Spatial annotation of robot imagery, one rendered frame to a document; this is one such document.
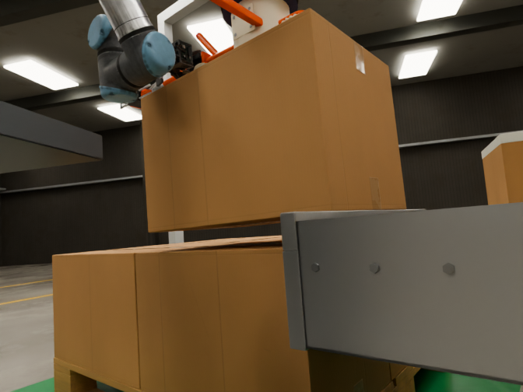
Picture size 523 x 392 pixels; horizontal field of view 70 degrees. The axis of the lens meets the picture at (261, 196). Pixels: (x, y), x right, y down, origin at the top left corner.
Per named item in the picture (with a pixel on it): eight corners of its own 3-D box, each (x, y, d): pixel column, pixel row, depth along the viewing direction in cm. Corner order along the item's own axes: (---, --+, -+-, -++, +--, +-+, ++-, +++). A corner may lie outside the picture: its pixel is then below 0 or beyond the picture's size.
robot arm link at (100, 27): (85, 56, 97) (82, 20, 98) (129, 69, 107) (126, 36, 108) (103, 41, 91) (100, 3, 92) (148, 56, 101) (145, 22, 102)
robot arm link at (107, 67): (117, 87, 89) (114, 39, 91) (93, 102, 96) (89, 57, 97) (150, 96, 97) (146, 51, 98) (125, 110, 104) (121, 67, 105)
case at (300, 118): (407, 209, 99) (388, 65, 103) (331, 211, 68) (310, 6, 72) (243, 226, 137) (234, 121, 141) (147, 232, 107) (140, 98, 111)
